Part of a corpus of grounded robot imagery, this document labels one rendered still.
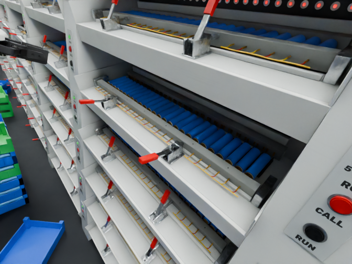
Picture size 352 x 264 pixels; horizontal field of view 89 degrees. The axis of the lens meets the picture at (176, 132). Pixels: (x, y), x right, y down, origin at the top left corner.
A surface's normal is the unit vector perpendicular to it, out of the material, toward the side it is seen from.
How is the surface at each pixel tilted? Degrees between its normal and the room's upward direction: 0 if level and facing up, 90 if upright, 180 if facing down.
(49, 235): 0
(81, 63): 90
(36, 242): 0
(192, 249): 17
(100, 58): 90
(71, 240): 0
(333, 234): 90
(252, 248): 90
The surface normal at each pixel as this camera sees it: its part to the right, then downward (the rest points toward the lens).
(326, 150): -0.70, 0.22
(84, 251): 0.20, -0.86
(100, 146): -0.01, -0.76
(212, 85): -0.72, 0.45
